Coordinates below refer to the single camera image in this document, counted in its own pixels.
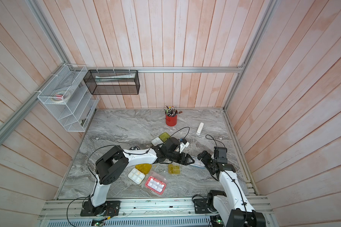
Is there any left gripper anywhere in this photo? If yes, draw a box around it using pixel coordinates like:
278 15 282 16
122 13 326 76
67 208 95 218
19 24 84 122
167 150 196 166

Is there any blue pillbox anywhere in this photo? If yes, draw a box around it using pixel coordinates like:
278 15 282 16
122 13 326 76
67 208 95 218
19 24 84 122
191 158 206 169

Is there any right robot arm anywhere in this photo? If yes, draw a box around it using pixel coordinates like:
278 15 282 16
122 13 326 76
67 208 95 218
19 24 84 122
197 147 266 227

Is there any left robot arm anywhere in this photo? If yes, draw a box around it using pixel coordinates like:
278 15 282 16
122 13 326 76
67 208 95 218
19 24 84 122
89 137 195 208

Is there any small yellow pillbox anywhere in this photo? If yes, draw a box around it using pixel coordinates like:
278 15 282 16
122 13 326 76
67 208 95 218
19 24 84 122
168 164 181 175

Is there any white rectangular device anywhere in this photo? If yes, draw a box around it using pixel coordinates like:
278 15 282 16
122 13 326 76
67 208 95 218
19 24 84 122
196 123 204 135

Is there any green lid white pillbox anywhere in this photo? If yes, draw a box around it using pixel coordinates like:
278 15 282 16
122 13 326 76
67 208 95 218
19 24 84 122
151 132 170 146

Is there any red pen cup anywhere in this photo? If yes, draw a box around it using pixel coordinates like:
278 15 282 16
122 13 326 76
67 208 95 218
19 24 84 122
165 114 178 127

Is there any red pillbox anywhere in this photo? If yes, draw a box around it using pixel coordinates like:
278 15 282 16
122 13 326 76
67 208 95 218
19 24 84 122
145 176 166 195

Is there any yellow lid white pillbox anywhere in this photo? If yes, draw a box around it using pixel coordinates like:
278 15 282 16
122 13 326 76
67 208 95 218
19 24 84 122
127 164 152 184

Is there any black mesh basket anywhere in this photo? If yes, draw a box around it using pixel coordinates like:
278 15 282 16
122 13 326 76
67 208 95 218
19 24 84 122
83 70 140 95

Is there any tape roll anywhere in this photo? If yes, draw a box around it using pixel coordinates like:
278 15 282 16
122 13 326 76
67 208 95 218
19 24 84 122
51 91 70 103

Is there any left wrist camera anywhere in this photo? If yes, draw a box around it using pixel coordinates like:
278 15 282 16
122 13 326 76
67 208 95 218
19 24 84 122
179 139 189 153

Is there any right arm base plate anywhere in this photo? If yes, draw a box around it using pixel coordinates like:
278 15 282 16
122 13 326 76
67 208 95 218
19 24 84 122
192 195 232 215

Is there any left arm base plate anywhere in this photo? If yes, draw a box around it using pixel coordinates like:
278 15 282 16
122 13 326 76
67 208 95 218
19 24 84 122
80 200 121 217

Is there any white wire shelf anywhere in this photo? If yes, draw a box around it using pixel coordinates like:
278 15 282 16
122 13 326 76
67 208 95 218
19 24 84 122
38 64 99 132

